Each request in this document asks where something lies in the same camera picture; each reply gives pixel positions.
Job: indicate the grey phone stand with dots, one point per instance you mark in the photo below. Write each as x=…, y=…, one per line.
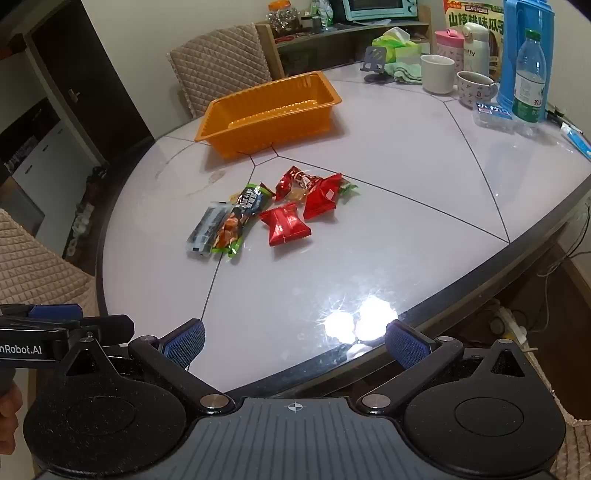
x=376, y=60

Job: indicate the beige quilted chair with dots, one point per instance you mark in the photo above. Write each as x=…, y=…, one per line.
x=577, y=438
x=221, y=64
x=37, y=272

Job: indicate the patterned mug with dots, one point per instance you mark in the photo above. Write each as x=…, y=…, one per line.
x=475, y=90

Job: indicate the green tissue pack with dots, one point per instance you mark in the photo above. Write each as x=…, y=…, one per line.
x=397, y=44

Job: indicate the white bottle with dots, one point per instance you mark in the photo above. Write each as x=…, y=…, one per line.
x=475, y=50

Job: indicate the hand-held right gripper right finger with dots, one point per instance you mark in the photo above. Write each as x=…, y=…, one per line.
x=406, y=344

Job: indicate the dark door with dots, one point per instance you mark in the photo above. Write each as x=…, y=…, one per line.
x=78, y=69

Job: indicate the wooden shelf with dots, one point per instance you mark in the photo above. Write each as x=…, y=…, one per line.
x=270, y=50

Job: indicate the green white packets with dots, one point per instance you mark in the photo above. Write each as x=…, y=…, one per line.
x=323, y=11

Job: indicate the green cloth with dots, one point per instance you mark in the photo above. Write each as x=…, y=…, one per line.
x=406, y=71

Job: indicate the yellow seed bag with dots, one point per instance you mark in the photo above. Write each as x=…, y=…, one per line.
x=466, y=16

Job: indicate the small glass jar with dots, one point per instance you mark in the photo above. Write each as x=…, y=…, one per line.
x=308, y=22

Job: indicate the large red candy packet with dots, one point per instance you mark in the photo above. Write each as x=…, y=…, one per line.
x=286, y=224

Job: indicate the red scissors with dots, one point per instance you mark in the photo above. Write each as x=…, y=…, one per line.
x=288, y=37

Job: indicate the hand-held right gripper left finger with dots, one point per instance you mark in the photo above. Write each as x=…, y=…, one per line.
x=184, y=346

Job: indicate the white mug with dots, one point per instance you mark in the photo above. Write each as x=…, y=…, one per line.
x=436, y=74

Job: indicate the blue thermos jug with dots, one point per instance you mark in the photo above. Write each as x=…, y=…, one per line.
x=512, y=46

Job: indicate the white cabinet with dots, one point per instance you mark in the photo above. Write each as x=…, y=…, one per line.
x=37, y=170

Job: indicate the row of shoes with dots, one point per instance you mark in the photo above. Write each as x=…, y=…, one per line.
x=83, y=221

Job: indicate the orange plastic tray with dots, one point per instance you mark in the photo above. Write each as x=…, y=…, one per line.
x=258, y=138

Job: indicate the orange lid jar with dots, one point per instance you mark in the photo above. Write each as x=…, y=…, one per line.
x=281, y=18

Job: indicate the small red candy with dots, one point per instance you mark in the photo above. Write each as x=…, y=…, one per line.
x=291, y=179

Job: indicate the yellow candy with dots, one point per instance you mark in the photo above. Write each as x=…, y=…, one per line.
x=295, y=197

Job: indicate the grey blue snack packet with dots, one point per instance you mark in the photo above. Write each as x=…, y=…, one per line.
x=205, y=230

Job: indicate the blue flat packet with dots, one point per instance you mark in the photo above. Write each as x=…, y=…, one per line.
x=577, y=138

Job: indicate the green snack packet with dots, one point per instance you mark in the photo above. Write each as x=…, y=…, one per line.
x=240, y=217

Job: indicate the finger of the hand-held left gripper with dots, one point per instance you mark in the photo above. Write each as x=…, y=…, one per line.
x=55, y=311
x=111, y=325

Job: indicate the clear water bottle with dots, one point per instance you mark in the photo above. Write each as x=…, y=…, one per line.
x=530, y=83

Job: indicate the person's left hand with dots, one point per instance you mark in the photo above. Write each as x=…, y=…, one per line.
x=7, y=415

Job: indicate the green candy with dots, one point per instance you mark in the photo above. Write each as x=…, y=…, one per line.
x=349, y=187

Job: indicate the mint toaster oven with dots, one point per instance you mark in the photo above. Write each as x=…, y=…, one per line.
x=369, y=9

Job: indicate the pink bottle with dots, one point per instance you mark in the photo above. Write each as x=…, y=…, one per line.
x=450, y=46

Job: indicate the clear plastic box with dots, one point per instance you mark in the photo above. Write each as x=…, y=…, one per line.
x=494, y=117

